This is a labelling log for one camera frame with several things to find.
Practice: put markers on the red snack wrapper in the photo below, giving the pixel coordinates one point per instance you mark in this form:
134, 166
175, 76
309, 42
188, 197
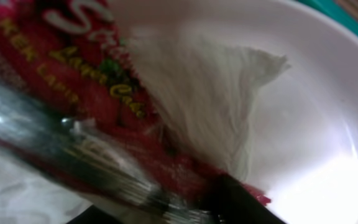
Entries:
69, 55

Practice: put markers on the teal plastic tray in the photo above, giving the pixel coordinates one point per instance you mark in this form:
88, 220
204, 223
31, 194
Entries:
344, 12

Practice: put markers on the large pink plate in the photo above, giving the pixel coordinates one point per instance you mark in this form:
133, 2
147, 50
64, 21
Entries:
305, 124

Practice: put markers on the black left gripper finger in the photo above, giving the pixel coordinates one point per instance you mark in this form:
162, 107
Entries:
228, 202

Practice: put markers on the white paper napkin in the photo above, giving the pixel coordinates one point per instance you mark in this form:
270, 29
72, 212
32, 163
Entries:
205, 91

